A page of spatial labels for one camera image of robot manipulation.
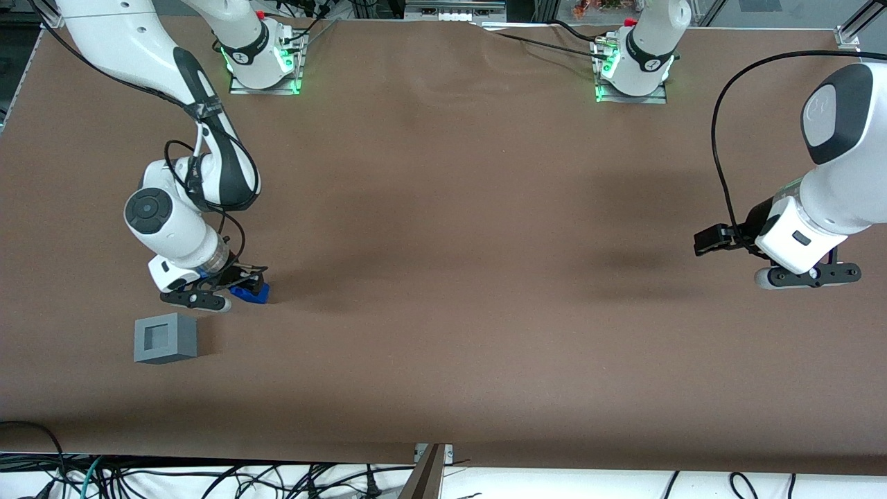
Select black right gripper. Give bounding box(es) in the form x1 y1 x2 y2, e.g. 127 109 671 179
201 262 267 292

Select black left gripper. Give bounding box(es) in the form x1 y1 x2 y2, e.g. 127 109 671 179
694 196 794 257

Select blue plastic part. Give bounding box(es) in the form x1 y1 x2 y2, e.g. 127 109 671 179
230 283 271 306

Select gray square base block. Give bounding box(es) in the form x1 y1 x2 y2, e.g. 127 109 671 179
134 313 199 365

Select brown paper table cover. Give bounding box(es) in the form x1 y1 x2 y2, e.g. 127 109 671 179
0 12 887 479

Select colourful packets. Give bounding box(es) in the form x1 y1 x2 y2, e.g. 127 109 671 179
572 0 628 18

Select aluminium profile bar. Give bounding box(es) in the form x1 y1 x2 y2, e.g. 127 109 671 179
398 444 444 499

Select white power strip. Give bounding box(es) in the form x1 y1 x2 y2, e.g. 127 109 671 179
404 0 508 23

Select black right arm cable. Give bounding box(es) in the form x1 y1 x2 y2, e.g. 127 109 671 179
28 0 247 261

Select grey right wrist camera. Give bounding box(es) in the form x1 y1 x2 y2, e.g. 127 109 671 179
161 288 233 314

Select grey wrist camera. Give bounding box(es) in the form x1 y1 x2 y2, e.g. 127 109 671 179
754 262 862 290
161 288 233 314

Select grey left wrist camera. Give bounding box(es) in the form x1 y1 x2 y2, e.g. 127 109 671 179
754 262 862 290

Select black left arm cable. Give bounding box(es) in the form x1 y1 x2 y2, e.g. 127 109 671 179
711 50 887 243

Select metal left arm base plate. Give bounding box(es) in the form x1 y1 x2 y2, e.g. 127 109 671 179
595 38 668 105

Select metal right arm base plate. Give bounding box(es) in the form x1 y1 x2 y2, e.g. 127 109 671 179
229 26 304 96

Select aluminium corner bracket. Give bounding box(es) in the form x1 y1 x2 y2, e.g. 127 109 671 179
835 0 887 51
31 0 64 30

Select teal floor cable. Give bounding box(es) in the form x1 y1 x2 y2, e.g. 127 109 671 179
82 456 105 499

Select black cable with plug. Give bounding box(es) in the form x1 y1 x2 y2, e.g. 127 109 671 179
305 463 389 499

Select black looped floor cable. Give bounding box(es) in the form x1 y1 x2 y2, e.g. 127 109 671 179
0 421 68 499

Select short black table cable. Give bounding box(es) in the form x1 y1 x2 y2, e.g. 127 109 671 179
547 19 614 44

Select long black table cable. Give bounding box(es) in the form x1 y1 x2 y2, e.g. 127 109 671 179
475 23 611 63

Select black cable at arm base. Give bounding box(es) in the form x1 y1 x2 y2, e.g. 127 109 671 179
281 0 340 44

